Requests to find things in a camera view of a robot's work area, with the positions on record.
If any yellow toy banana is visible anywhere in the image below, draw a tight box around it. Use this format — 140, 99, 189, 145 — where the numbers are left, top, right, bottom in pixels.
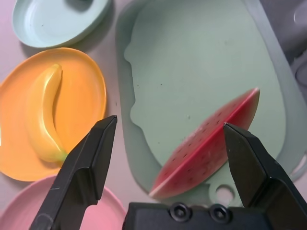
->
25, 63, 69, 166

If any pink plastic plate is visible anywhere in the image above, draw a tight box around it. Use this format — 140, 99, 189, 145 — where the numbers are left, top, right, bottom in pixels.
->
0, 174, 128, 230

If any red toy watermelon slice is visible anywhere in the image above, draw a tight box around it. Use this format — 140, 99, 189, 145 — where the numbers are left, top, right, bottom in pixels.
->
148, 87, 261, 200

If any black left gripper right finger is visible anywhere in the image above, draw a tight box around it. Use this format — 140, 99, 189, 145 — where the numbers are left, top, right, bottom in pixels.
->
222, 122, 307, 230

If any yellow plastic plate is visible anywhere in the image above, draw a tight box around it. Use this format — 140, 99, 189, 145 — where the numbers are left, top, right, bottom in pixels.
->
0, 47, 108, 182

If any green cutting board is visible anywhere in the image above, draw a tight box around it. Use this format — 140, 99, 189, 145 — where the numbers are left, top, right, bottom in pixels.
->
115, 0, 307, 209

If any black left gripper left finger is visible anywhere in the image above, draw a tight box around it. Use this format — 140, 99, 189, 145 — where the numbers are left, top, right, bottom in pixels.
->
28, 115, 118, 230

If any mint green plastic plate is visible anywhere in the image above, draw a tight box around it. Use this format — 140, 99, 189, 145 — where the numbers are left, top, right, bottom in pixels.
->
12, 0, 112, 48

